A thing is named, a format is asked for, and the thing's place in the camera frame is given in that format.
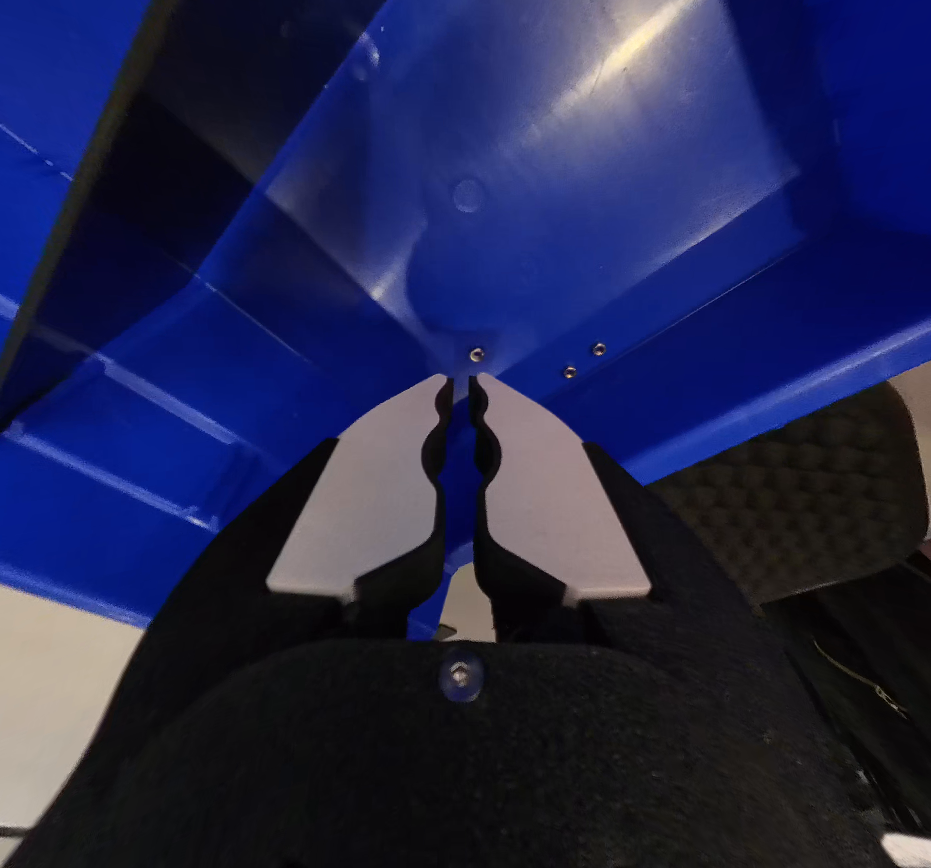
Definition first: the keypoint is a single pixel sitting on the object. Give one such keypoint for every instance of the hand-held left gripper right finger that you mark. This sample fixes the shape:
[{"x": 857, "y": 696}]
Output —
[{"x": 560, "y": 512}]

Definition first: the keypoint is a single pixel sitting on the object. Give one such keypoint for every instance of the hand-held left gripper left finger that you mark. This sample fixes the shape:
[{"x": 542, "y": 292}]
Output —
[{"x": 364, "y": 504}]

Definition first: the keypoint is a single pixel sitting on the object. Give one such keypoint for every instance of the blue divided parts bin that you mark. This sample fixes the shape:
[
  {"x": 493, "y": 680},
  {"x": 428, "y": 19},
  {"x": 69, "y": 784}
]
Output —
[{"x": 582, "y": 155}]

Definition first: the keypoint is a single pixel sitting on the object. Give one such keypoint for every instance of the black foam pad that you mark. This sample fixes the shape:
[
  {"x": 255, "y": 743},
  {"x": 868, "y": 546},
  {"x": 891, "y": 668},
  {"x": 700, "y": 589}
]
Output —
[{"x": 800, "y": 490}]

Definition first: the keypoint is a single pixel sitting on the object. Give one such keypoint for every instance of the black bin divider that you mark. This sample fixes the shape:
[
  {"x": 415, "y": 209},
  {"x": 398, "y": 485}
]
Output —
[{"x": 98, "y": 155}]

